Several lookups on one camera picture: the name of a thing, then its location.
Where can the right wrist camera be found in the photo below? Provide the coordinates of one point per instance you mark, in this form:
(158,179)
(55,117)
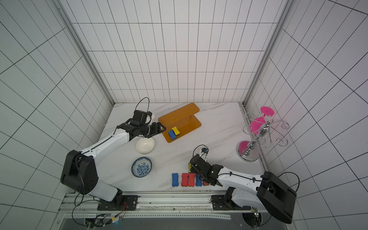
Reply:
(204,153)

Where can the blue eraser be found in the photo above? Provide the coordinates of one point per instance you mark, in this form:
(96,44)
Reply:
(172,135)
(175,180)
(198,181)

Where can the white bowl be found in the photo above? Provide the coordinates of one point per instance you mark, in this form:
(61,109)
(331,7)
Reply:
(145,145)

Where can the left electronics board with wires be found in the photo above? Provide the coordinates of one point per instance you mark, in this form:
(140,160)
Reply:
(102,220)

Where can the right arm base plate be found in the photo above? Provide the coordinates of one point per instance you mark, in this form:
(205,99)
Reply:
(220,203)

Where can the orange wooden two-tier shelf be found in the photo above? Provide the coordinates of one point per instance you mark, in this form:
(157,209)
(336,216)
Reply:
(183,118)

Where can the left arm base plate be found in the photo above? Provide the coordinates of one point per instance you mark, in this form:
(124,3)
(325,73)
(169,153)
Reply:
(120,203)

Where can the blue patterned bowl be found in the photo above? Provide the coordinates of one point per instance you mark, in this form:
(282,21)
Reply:
(141,167)

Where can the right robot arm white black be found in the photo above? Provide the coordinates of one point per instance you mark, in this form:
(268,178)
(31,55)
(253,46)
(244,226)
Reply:
(247,192)

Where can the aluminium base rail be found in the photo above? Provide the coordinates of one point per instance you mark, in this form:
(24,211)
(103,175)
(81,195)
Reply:
(152,204)

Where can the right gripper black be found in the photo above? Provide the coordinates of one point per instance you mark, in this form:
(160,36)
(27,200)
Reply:
(194,165)

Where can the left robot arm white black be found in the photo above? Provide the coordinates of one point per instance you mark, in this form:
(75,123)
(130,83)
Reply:
(80,168)

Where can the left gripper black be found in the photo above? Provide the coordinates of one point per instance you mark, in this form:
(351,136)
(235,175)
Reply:
(155,131)

